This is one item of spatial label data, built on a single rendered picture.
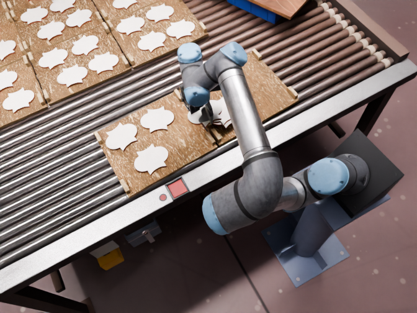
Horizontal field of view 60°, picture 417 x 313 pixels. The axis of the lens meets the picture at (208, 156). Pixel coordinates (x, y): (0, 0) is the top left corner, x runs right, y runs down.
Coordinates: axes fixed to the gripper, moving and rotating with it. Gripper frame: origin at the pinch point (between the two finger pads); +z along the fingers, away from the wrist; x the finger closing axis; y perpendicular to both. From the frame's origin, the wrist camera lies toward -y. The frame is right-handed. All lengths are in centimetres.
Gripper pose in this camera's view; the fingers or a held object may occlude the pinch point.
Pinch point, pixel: (205, 112)
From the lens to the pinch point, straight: 143.5
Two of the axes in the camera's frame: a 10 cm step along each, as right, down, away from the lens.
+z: 0.9, 4.6, 8.8
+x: 5.3, 7.3, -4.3
